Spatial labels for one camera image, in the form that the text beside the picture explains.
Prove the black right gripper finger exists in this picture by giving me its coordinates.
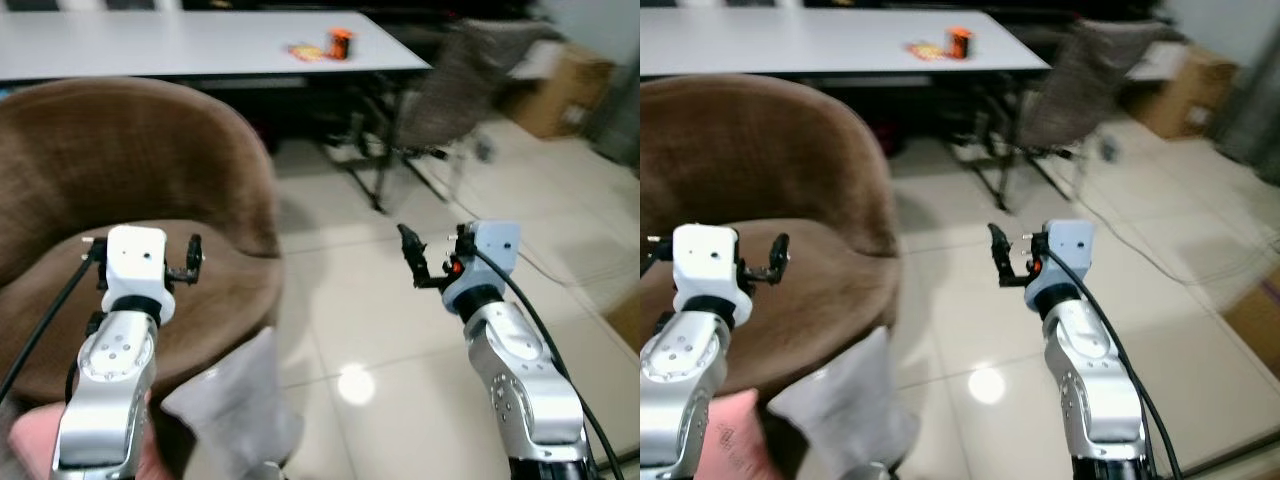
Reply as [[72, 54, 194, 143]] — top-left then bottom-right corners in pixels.
[[397, 223, 432, 292], [987, 223, 1015, 288]]

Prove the brown round sofa chair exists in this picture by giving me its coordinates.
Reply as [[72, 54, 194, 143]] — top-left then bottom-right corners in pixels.
[[0, 76, 287, 407], [640, 72, 903, 403]]

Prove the grey pillow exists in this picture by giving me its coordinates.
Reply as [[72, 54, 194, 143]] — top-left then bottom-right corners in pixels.
[[161, 327, 304, 480], [768, 327, 923, 480]]

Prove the small brown cardboard box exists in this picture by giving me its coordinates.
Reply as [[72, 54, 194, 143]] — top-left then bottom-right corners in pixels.
[[1222, 268, 1280, 353], [604, 288, 641, 353]]

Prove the grey curtain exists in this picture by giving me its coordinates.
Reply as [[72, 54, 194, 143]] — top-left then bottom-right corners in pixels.
[[588, 55, 641, 173], [1212, 40, 1280, 173]]

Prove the long white table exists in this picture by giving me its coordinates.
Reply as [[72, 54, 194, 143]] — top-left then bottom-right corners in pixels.
[[0, 10, 433, 85], [640, 8, 1053, 81]]

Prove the large brown cardboard box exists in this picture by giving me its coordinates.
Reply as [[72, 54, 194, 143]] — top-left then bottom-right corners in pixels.
[[512, 44, 617, 140], [1128, 44, 1241, 140]]

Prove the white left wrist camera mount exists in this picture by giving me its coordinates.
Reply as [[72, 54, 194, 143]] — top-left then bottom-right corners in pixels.
[[102, 225, 177, 313], [671, 223, 753, 307]]

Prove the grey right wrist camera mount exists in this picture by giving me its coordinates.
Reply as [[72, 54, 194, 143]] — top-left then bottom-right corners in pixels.
[[1030, 219, 1097, 291], [454, 221, 524, 293]]

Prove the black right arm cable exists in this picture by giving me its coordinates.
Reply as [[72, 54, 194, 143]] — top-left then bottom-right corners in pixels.
[[1046, 246, 1185, 480], [474, 248, 627, 480]]

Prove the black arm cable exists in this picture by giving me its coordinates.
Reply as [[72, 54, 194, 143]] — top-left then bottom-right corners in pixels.
[[474, 248, 627, 480], [1046, 246, 1185, 480], [0, 240, 107, 403]]

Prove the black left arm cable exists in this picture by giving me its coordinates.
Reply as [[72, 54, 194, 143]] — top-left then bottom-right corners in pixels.
[[0, 240, 107, 403]]

